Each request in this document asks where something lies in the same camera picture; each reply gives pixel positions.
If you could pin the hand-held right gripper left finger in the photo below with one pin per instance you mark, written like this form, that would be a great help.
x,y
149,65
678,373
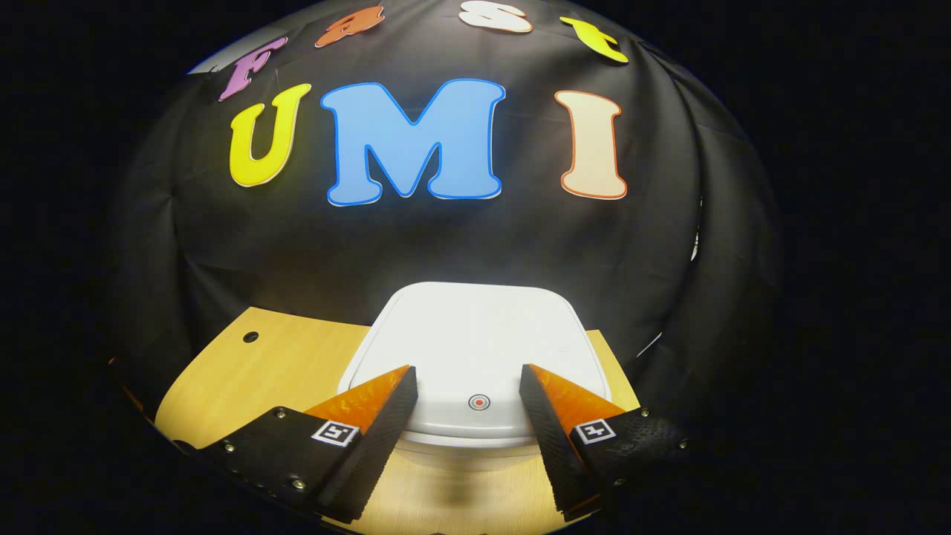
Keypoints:
x,y
375,446

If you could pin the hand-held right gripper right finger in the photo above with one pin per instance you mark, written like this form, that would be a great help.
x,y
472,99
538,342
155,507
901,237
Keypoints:
x,y
553,446

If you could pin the black backdrop cloth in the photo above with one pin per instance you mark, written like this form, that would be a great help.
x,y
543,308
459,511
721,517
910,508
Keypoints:
x,y
669,245

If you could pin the wooden desktop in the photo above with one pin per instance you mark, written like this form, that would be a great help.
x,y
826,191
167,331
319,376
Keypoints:
x,y
282,371

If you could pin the white desktop garbage bin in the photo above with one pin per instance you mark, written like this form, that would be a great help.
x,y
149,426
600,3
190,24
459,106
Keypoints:
x,y
475,334

